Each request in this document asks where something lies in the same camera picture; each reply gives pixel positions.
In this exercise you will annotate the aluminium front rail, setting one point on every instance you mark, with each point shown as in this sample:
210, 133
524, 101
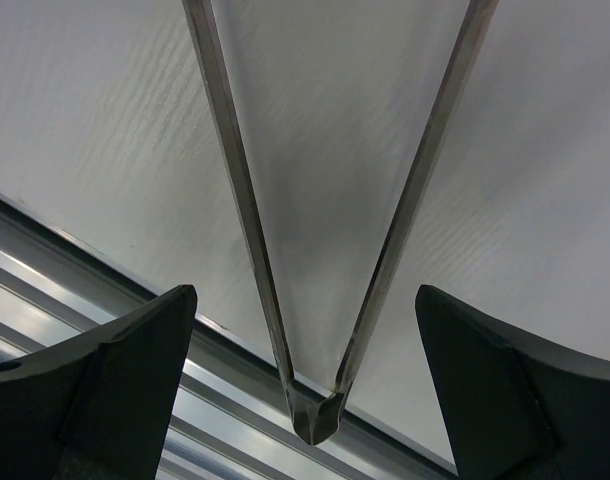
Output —
230, 419

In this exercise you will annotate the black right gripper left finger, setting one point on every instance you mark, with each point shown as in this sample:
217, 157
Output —
98, 405

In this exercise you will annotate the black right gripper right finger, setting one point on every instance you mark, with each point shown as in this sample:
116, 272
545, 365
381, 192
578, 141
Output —
515, 405

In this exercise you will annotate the metal tongs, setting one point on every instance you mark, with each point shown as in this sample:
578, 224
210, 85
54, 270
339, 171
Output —
314, 422

